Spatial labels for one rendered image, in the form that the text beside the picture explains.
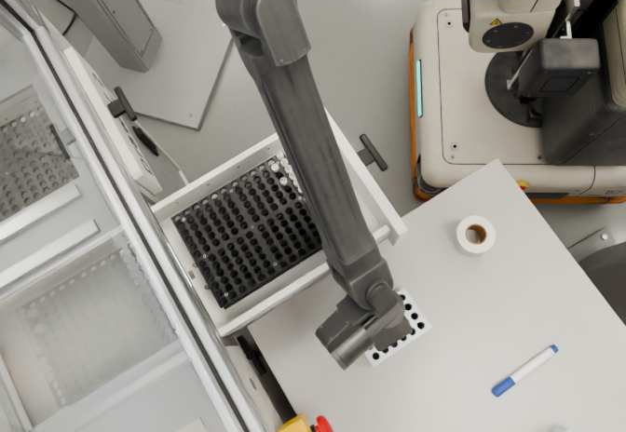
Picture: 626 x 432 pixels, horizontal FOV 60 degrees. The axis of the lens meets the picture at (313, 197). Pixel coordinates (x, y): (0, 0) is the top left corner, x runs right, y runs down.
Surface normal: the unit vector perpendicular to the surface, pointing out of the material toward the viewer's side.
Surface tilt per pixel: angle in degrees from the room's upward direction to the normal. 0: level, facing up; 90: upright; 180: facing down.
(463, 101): 0
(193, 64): 3
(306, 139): 48
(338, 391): 0
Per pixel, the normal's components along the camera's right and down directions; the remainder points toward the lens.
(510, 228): -0.05, -0.25
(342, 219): 0.41, 0.40
